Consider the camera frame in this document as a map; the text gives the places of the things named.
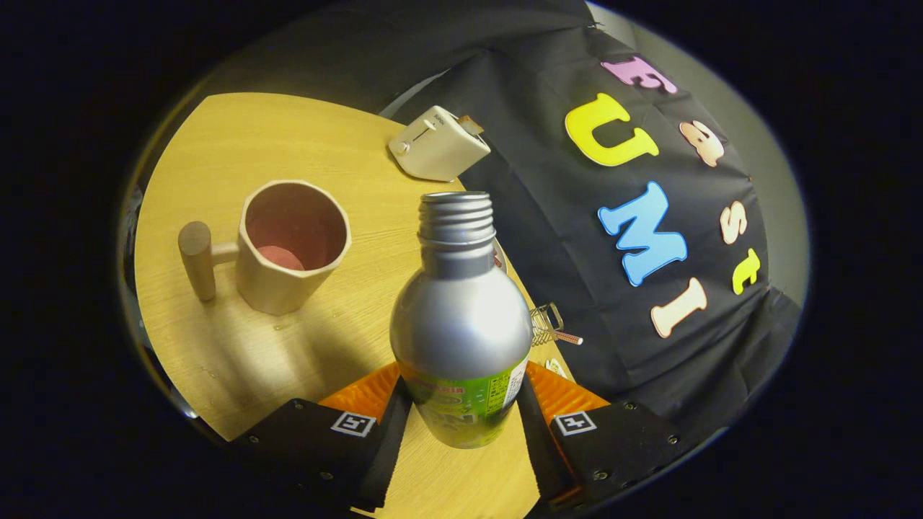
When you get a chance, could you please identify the white toaster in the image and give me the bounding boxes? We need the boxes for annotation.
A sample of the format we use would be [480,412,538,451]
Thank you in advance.
[388,105,492,182]

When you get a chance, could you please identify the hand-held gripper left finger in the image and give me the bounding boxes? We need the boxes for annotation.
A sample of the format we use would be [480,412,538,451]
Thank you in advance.
[229,362,414,514]

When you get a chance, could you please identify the wooden table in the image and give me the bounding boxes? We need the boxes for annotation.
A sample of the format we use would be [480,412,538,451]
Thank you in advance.
[133,92,574,519]

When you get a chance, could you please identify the black backdrop cloth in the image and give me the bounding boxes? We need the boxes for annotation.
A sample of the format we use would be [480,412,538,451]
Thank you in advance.
[195,0,805,462]

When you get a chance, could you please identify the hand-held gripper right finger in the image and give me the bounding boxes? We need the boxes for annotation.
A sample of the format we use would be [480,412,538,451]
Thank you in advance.
[515,360,697,514]

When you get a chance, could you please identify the wire rack holder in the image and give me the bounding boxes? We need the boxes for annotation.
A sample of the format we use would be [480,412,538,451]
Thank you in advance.
[530,303,583,348]

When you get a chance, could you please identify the beige cup with wooden handle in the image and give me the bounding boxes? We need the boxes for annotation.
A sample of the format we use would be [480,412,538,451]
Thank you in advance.
[177,179,353,316]

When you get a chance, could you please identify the silver bottle with green label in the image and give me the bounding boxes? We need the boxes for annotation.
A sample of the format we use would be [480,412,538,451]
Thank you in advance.
[389,191,534,450]

